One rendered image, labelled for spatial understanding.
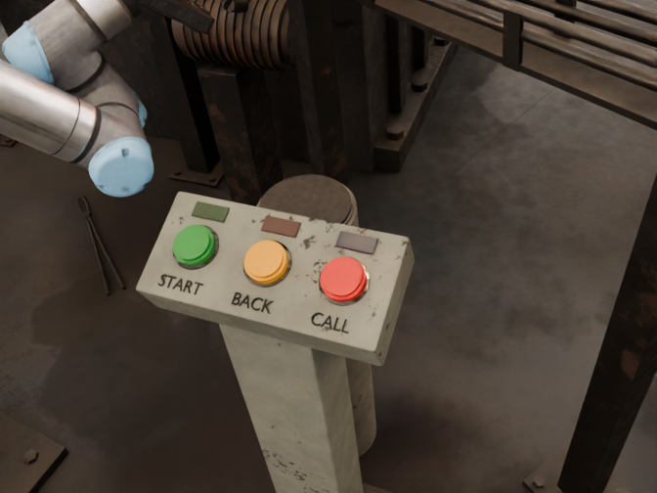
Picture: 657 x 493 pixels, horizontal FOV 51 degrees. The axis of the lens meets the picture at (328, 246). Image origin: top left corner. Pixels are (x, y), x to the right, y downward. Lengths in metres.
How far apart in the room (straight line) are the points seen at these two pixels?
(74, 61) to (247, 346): 0.45
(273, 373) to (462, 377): 0.61
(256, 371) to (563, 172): 1.09
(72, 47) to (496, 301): 0.87
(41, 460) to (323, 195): 0.73
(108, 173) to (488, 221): 0.90
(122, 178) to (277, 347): 0.31
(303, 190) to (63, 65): 0.34
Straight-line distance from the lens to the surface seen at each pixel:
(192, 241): 0.66
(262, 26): 1.19
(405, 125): 1.66
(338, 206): 0.79
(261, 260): 0.63
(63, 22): 0.94
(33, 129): 0.84
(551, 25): 0.68
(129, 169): 0.86
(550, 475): 1.19
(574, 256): 1.48
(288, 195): 0.82
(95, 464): 1.29
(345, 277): 0.60
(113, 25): 0.95
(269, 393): 0.76
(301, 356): 0.67
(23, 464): 1.32
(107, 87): 0.97
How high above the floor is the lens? 1.06
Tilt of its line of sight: 46 degrees down
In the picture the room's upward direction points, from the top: 8 degrees counter-clockwise
